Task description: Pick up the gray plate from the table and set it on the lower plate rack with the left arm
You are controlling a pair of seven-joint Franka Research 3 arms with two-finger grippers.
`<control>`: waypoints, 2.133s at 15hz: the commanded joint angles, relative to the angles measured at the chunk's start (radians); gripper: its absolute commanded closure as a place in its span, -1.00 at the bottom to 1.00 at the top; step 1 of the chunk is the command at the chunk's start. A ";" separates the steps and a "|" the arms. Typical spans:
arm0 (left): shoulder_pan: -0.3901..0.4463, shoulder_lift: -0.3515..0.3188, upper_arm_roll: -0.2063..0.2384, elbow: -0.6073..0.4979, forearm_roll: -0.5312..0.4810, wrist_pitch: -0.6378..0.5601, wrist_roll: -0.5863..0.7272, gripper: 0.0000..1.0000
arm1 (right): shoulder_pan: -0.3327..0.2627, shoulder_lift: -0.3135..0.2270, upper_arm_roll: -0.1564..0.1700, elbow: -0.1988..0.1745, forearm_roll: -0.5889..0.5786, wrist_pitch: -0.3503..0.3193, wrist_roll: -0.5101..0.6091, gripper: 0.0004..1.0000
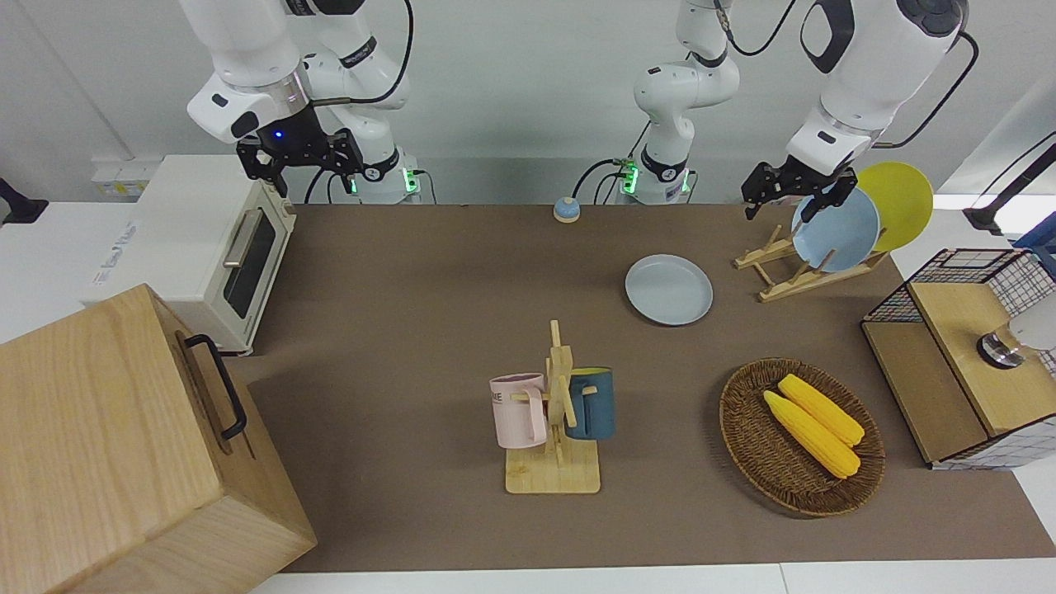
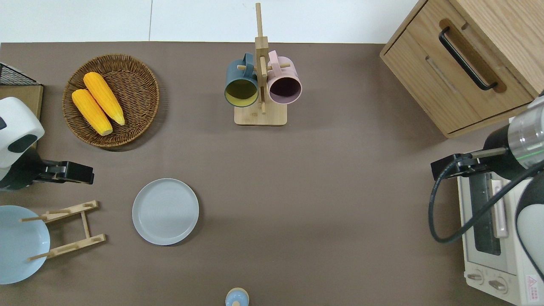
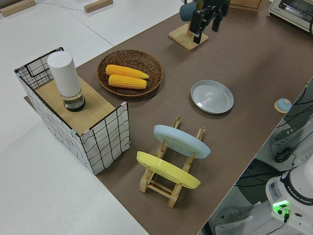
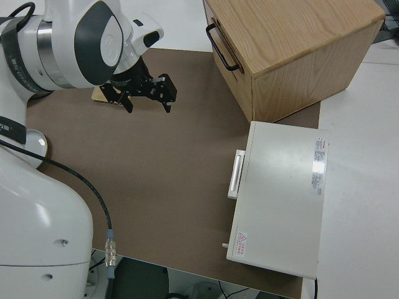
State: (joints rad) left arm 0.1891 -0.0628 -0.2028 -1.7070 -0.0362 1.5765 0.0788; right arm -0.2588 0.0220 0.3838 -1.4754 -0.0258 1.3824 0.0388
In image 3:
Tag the wooden mug tree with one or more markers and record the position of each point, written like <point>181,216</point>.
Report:
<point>181,36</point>

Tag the white cylindrical bottle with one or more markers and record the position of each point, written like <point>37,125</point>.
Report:
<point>64,76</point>

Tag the dark teal mug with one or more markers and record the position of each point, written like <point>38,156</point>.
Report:
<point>187,11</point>

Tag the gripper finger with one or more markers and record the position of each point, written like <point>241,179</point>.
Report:
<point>196,22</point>
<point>216,24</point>

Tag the brown wicker basket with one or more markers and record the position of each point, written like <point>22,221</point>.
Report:
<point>151,66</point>

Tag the brown table mat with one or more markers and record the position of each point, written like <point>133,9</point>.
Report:
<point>244,61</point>

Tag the wooden block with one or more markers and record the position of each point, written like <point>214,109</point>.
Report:
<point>17,8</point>
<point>97,6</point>

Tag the light blue plate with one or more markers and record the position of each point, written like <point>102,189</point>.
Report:
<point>181,142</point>

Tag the wooden drawer cabinet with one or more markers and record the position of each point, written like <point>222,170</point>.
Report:
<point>244,5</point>

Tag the wooden plate rack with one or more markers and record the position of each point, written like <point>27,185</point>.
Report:
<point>156,188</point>

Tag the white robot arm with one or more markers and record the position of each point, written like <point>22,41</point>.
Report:
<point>293,191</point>

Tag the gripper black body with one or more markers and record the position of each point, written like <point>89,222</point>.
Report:
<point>217,6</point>

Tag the gray ceramic plate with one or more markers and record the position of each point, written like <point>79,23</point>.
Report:
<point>211,96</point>

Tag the yellow corn cob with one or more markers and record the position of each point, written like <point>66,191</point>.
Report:
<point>127,71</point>
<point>127,82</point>

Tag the yellow plate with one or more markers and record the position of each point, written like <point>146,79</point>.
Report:
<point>166,169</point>

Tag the white toaster oven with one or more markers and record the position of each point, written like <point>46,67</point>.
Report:
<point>291,12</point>

